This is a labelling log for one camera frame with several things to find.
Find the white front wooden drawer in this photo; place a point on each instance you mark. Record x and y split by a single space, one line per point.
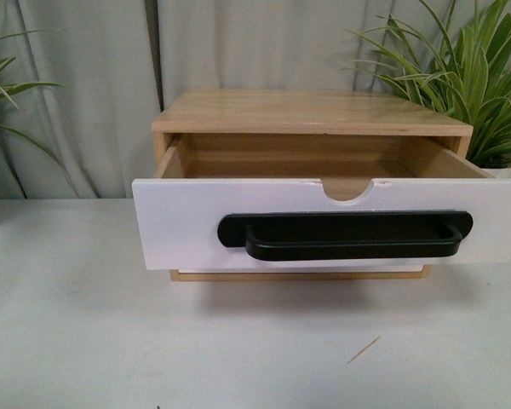
290 202

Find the light wooden drawer cabinet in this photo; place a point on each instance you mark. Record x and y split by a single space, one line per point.
281 111

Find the grey white curtain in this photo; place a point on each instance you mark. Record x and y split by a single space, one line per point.
111 67

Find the thin wooden splinter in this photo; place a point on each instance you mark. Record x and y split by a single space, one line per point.
365 348

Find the green plant right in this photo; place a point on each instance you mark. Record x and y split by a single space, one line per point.
463 73

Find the green plant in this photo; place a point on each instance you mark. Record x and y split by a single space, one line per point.
7 93
463 73

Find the white pot right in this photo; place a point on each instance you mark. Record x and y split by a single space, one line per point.
499 173

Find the green plant left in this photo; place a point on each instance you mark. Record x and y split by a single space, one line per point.
7 93

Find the black drawer handle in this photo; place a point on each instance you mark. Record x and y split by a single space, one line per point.
316 236

